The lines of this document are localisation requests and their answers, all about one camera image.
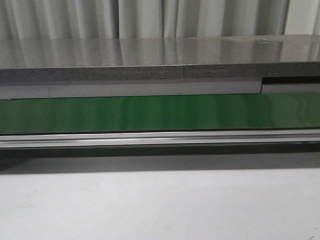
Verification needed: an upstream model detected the green conveyor belt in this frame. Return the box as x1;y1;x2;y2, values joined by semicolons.
0;92;320;135

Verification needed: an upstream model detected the grey rear guard segment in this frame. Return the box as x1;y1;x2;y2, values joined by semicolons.
261;76;320;94

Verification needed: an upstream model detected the white pleated curtain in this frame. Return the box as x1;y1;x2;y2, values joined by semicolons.
0;0;320;40

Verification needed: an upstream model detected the grey rear conveyor rail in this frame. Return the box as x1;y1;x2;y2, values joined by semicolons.
0;79;262;100

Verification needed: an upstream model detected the aluminium front conveyor rail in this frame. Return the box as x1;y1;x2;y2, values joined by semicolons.
0;129;320;149

